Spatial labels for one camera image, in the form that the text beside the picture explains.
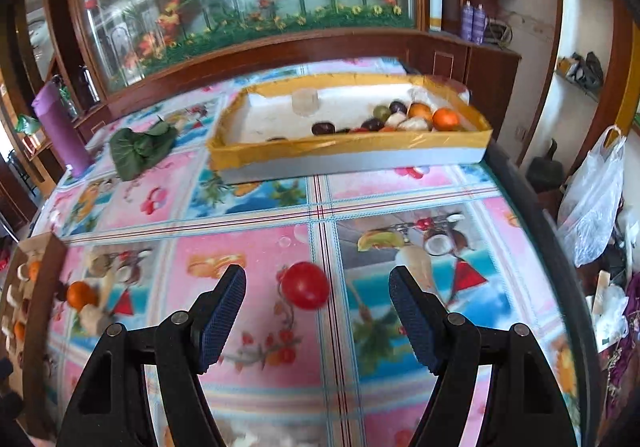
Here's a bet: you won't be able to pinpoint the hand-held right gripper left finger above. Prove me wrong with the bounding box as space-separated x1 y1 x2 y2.
59 264 248 447

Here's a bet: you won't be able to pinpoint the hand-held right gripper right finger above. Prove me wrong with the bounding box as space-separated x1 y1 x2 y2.
389 265 568 447

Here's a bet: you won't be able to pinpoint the brown cardboard box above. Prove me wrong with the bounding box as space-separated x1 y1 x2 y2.
0 231 69 430

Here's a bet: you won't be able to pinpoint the red tomato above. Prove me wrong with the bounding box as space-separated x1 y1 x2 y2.
280 261 331 311

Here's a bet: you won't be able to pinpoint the yellow-lined white box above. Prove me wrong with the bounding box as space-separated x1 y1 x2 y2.
206 71 494 186

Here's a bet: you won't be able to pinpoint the small orange tangerine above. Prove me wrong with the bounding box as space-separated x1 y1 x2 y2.
66 281 99 312

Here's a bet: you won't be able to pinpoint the printed fruit tablecloth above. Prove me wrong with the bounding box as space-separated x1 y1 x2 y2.
30 57 583 447

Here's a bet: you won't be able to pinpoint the green leaf vegetable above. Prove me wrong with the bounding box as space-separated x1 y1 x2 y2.
109 116 180 180

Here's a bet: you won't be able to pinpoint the purple cloth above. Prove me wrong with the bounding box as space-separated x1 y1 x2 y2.
602 272 640 428

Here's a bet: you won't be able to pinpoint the white plastic bag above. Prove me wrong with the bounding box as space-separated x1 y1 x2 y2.
556 125 629 269

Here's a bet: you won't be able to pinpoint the clear plastic cup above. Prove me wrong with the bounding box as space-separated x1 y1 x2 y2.
291 89 320 117

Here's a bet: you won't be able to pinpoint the purple tumbler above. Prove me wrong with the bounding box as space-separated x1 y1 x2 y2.
31 81 93 177

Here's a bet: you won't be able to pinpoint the dark bottle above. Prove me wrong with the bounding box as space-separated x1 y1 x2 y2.
77 64 100 103

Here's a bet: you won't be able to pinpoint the dark shoes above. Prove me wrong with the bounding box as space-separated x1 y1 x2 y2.
557 52 606 93

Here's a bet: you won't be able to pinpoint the wire basket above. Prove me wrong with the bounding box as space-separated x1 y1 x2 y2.
486 20 515 48

